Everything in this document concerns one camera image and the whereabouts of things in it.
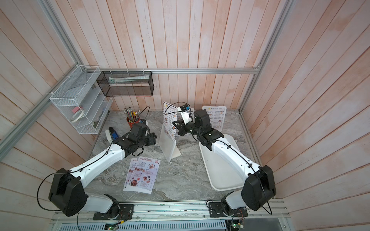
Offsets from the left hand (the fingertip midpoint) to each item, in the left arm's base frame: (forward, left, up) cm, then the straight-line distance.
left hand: (152, 138), depth 85 cm
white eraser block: (+10, +35, -12) cm, 38 cm away
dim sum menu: (+5, -11, +16) cm, 20 cm away
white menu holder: (+3, -9, -8) cm, 12 cm away
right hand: (+2, -13, +14) cm, 19 cm away
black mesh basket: (+41, +23, +11) cm, 48 cm away
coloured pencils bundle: (+21, +18, -2) cm, 28 cm away
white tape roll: (+8, +43, +11) cm, 46 cm away
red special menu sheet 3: (-17, +5, -15) cm, 23 cm away
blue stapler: (+12, +32, -12) cm, 36 cm away
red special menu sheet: (-25, +11, -16) cm, 31 cm away
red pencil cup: (+16, +18, -3) cm, 24 cm away
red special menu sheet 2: (-9, +13, -15) cm, 22 cm away
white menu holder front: (+22, -32, +5) cm, 40 cm away
